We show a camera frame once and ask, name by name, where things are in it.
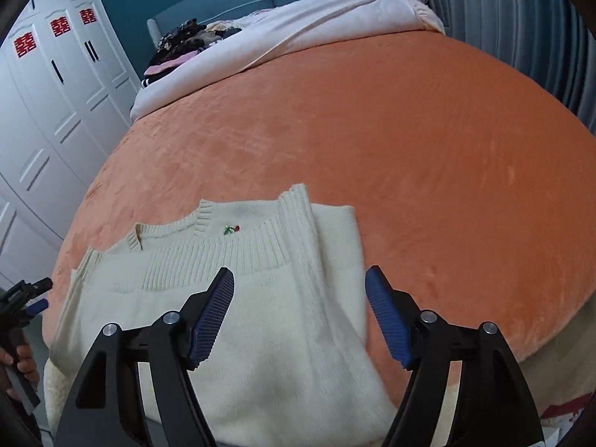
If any cream knit sweater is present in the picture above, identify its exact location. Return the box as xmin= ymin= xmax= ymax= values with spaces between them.
xmin=48 ymin=185 xmax=395 ymax=446

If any dark clothes pile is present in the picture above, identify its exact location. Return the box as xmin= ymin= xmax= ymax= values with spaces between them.
xmin=140 ymin=18 xmax=241 ymax=88

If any person left hand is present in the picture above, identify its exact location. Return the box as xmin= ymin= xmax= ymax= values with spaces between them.
xmin=0 ymin=330 xmax=40 ymax=403

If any cream fleece blanket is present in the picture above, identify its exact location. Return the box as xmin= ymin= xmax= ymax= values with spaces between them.
xmin=42 ymin=359 xmax=75 ymax=435

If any white wardrobe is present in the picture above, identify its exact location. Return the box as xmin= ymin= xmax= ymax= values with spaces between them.
xmin=1 ymin=0 xmax=139 ymax=289

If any orange plush bedspread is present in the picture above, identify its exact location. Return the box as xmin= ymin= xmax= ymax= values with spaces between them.
xmin=42 ymin=31 xmax=595 ymax=409

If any blue grey curtain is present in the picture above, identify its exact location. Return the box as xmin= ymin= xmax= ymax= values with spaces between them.
xmin=429 ymin=0 xmax=595 ymax=130

